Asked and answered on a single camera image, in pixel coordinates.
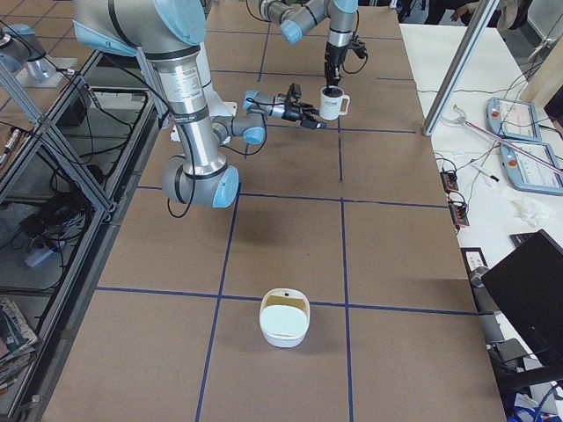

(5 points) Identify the white mug dark inside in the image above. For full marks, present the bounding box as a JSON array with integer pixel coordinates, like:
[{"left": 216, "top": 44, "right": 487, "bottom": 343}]
[{"left": 318, "top": 85, "right": 350, "bottom": 120}]

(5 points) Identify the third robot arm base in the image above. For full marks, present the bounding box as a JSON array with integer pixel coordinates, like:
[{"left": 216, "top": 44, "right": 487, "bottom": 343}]
[{"left": 1, "top": 24, "right": 62, "bottom": 88}]

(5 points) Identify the pink reacher grabber stick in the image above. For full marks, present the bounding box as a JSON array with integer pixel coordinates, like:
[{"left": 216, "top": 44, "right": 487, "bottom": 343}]
[{"left": 442, "top": 104, "right": 563, "bottom": 174}]

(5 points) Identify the upper orange black electronics box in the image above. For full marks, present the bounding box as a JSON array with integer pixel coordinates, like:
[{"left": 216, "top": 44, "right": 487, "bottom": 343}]
[{"left": 440, "top": 171, "right": 458, "bottom": 193}]

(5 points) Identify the orange black electronics box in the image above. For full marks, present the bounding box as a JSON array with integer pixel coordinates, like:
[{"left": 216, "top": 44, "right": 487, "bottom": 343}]
[
  {"left": 440, "top": 171, "right": 458, "bottom": 193},
  {"left": 448, "top": 201, "right": 470, "bottom": 229}
]

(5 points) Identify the lower orange black electronics box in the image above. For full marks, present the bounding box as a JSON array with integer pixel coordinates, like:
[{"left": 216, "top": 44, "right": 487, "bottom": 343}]
[{"left": 448, "top": 201, "right": 470, "bottom": 229}]

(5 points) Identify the upper teach pendant tablet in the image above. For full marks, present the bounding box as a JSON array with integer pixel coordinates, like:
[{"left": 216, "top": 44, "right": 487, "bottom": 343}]
[{"left": 486, "top": 97, "right": 542, "bottom": 142}]

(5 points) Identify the teach pendant tablet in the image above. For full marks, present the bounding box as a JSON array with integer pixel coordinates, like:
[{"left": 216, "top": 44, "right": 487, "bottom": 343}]
[
  {"left": 500, "top": 142, "right": 562, "bottom": 196},
  {"left": 486, "top": 97, "right": 542, "bottom": 142}
]

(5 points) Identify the white bin with swing lid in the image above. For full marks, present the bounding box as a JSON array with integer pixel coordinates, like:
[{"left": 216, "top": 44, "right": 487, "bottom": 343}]
[{"left": 259, "top": 287, "right": 311, "bottom": 348}]

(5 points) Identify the lower teach pendant tablet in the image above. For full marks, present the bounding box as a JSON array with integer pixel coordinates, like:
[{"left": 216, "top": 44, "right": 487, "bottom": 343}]
[{"left": 500, "top": 142, "right": 562, "bottom": 196}]

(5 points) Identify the crumpled white tissue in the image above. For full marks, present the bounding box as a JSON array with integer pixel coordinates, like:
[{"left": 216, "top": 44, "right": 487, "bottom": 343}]
[{"left": 509, "top": 198, "right": 556, "bottom": 228}]

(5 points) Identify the black laptop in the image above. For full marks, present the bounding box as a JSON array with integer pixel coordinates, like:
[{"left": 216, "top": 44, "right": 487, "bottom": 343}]
[{"left": 482, "top": 229, "right": 562, "bottom": 366}]

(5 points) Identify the stack of books magazines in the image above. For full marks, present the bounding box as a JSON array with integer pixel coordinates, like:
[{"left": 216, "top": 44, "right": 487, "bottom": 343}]
[{"left": 1, "top": 296, "right": 40, "bottom": 394}]

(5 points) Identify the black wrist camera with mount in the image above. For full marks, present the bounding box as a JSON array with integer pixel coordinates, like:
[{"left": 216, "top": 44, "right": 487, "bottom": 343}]
[{"left": 348, "top": 37, "right": 369, "bottom": 60}]

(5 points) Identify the aluminium frame post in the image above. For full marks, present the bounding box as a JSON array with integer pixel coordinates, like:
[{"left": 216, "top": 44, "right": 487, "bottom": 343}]
[{"left": 422, "top": 0, "right": 499, "bottom": 136}]

